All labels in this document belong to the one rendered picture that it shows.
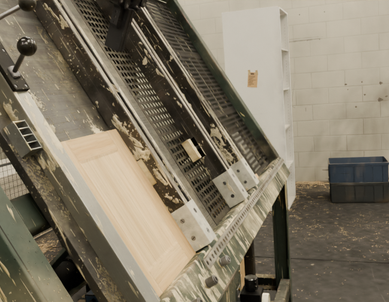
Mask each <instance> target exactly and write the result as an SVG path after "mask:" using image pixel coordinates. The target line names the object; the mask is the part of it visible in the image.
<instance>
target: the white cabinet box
mask: <svg viewBox="0 0 389 302"><path fill-rule="evenodd" d="M221 15H222V25H223V44H224V63H225V73H226V75H227V77H228V78H229V80H230V81H231V83H232V84H233V86H234V87H235V89H236V90H237V92H238V93H239V95H240V97H241V98H242V100H243V101H244V103H245V104H246V106H247V107H248V109H249V110H250V112H251V113H252V115H253V116H254V118H255V120H256V121H257V123H258V124H259V125H260V127H261V129H262V130H263V132H264V133H265V134H266V136H267V138H268V139H269V141H270V142H271V143H272V145H273V147H274V148H275V150H276V151H277V153H278V154H279V156H280V157H281V158H283V160H284V161H285V162H284V163H285V165H286V166H287V168H288V169H289V171H290V175H289V177H288V179H287V198H288V210H289V209H290V207H291V205H292V203H293V201H294V199H295V197H296V186H295V172H294V146H293V119H292V105H291V78H290V52H289V38H288V13H287V12H285V11H284V10H283V9H282V8H281V7H280V6H275V7H266V8H256V9H250V10H241V11H231V12H226V13H221Z"/></svg>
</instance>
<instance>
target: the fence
mask: <svg viewBox="0 0 389 302"><path fill-rule="evenodd" d="M0 103H1V105H2V106H3V108H4V109H5V111H6V112H7V114H8V115H9V117H10V119H11V120H12V121H14V122H15V121H20V120H25V121H26V122H27V124H28V125H29V127H30V129H31V130H32V132H33V133H34V135H35V136H36V138H37V140H38V141H39V143H40V144H41V146H42V149H41V150H39V151H38V152H37V153H36V154H34V157H35V158H36V160H37V161H38V163H39V164H40V166H41V168H42V169H43V171H44V172H45V174H46V175H47V177H48V179H49V180H50V181H51V184H52V185H53V186H54V188H55V190H56V191H57V193H58V194H59V196H60V197H61V199H62V201H63V202H64V204H65V205H66V207H67V208H68V210H69V212H70V213H71V214H72V217H73V218H74V219H75V221H76V223H77V224H78V226H79V227H80V229H81V230H82V232H83V234H84V235H85V237H86V239H87V240H88V241H89V243H90V245H91V246H92V248H93V250H94V251H95V252H96V254H97V256H98V257H99V259H100V260H101V262H102V263H103V265H104V267H105V268H106V270H107V272H108V273H109V274H110V276H111V278H112V279H113V281H114V283H115V284H116V285H117V287H118V289H119V290H120V292H121V293H122V295H123V296H124V298H125V300H126V301H127V302H160V298H159V296H158V295H157V294H156V292H155V290H154V289H153V287H152V285H151V284H150V282H149V281H148V279H147V278H146V276H145V274H144V273H143V272H142V270H141V268H140V267H139V265H138V263H137V262H136V261H135V259H134V257H133V256H132V254H131V253H130V251H129V249H128V248H127V246H126V245H125V243H124V242H123V240H122V239H121V237H120V236H119V234H118V232H117V231H116V229H115V228H114V226H113V224H112V223H111V221H110V220H109V218H108V216H107V215H106V214H105V212H104V210H103V209H102V207H101V206H100V204H99V203H98V201H97V199H96V198H95V196H94V195H93V193H92V192H91V190H90V188H89V187H88V185H87V184H86V182H85V181H84V179H83V178H82V176H81V174H80V173H79V171H78V170H77V168H76V166H75V165H74V163H73V162H72V160H71V158H70V157H69V156H68V154H67V152H66V151H65V149H64V148H63V146H62V145H61V143H60V141H59V140H58V139H57V137H56V135H55V134H54V132H53V130H52V129H51V128H50V126H49V124H48V123H47V121H46V120H45V118H44V116H43V115H42V113H41V112H40V110H39V108H38V107H37V105H36V104H35V103H34V101H33V99H32V98H31V96H30V94H29V93H28V91H23V92H13V91H12V90H11V88H10V86H9V85H8V83H7V82H6V80H5V79H4V77H3V75H2V74H1V72H0Z"/></svg>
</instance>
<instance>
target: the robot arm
mask: <svg viewBox="0 0 389 302"><path fill-rule="evenodd" d="M109 2H110V3H112V4H114V9H113V13H112V16H111V20H110V25H109V28H108V33H107V37H106V40H105V46H107V47H109V48H111V49H113V50H115V51H117V52H123V51H124V47H125V44H126V40H127V36H128V33H129V29H130V26H131V23H132V19H133V15H134V12H135V11H137V12H141V10H142V9H141V8H139V7H142V8H144V7H145V5H146V3H147V0H109Z"/></svg>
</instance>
